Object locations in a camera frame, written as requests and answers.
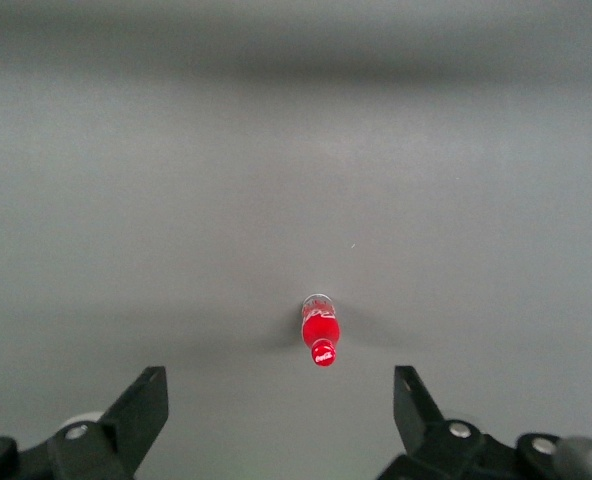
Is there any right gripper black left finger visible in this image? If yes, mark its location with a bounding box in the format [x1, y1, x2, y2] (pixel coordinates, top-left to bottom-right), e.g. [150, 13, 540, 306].
[0, 365, 170, 480]

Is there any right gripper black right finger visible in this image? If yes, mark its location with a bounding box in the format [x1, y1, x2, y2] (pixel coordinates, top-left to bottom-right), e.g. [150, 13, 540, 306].
[378, 365, 561, 480]

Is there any red cola bottle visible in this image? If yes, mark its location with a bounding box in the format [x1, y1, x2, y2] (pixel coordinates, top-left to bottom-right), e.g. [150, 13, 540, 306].
[301, 293, 341, 368]

